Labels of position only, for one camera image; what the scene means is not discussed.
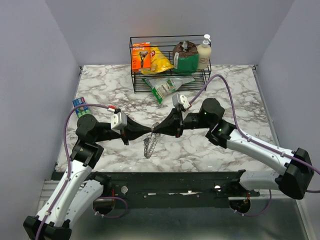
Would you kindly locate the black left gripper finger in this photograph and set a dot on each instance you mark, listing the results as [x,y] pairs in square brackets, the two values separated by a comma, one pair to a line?
[136,133]
[134,126]

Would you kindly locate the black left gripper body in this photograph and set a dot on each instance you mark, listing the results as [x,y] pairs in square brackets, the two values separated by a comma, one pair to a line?
[106,135]

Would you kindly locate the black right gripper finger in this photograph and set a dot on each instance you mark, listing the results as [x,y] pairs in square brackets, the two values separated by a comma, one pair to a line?
[170,122]
[168,130]

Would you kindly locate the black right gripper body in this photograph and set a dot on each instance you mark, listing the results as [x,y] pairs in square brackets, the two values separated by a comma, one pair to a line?
[192,121]

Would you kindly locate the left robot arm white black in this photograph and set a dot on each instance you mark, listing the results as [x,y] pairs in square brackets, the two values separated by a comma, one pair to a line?
[74,193]

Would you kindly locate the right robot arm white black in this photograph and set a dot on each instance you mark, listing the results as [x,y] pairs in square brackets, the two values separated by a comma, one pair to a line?
[291,171]

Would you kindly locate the blue green toothpaste box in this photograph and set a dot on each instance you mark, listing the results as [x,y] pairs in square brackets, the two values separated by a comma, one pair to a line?
[81,109]

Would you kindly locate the green white plastic pouch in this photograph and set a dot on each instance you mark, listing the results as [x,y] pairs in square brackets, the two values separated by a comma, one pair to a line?
[164,86]

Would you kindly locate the yellow snack bag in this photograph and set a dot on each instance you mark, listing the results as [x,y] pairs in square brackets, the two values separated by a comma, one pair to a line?
[159,62]

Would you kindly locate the brown green bag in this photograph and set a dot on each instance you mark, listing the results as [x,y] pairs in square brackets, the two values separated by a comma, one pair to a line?
[185,58]

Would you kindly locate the orange razor package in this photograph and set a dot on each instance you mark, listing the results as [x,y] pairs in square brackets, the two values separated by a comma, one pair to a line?
[141,57]

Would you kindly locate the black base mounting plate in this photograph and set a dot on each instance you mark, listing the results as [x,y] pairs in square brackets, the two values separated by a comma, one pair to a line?
[163,190]

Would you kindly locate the cream lotion pump bottle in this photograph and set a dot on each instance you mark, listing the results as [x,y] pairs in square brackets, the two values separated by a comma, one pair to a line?
[204,52]

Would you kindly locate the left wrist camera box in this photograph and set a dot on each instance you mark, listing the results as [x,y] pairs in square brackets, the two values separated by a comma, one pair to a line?
[118,120]

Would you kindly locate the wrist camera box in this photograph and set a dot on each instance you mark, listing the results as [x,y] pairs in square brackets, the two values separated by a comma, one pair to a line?
[118,120]
[180,101]

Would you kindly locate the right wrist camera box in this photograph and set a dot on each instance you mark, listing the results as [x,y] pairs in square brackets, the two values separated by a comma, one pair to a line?
[180,101]

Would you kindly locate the aluminium rail frame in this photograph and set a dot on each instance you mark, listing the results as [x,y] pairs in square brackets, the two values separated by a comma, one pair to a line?
[240,206]

